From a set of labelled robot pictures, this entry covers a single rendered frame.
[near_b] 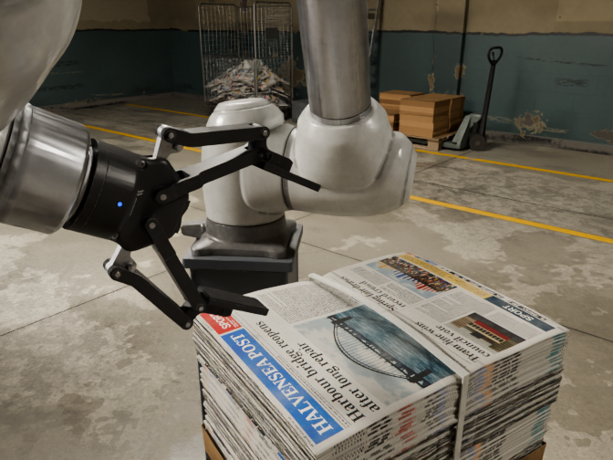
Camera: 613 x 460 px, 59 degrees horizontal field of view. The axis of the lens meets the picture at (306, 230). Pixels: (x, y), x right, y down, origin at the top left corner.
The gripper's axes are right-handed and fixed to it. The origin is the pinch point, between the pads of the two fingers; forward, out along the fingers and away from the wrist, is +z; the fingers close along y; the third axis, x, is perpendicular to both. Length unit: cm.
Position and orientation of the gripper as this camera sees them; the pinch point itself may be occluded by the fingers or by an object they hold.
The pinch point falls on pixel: (277, 244)
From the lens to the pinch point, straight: 54.7
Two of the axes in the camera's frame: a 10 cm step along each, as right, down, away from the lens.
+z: 7.5, 2.6, 6.1
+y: -3.9, 9.2, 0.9
